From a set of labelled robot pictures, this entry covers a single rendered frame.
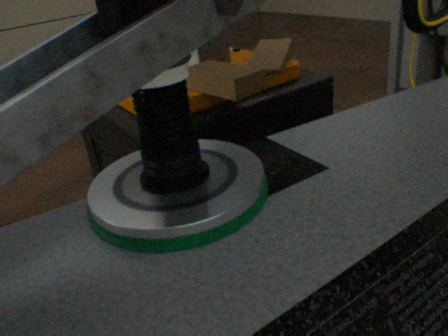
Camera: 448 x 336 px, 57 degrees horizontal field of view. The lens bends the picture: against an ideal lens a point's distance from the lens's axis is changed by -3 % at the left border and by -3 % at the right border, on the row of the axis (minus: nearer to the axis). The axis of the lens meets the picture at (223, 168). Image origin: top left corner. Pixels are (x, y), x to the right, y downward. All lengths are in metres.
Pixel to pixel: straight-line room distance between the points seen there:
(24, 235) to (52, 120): 0.21
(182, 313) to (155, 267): 0.07
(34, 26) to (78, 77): 6.15
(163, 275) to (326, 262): 0.15
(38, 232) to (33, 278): 0.08
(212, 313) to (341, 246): 0.14
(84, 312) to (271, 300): 0.16
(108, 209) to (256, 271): 0.18
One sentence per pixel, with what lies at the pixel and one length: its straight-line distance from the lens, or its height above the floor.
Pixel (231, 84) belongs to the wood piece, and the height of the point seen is 0.82.
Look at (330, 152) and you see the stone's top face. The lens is 0.59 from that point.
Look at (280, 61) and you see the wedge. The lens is 1.17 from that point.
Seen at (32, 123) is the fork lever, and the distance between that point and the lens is 0.35.
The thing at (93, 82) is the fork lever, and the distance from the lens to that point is 0.36.
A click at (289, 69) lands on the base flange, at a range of 1.18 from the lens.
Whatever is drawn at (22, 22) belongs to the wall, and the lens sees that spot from 6.47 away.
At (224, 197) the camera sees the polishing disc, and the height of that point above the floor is 0.85.
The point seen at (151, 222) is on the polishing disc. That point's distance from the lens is 0.43.
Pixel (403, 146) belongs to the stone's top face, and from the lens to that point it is 0.62.
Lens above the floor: 1.09
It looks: 28 degrees down
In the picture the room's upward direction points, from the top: 7 degrees counter-clockwise
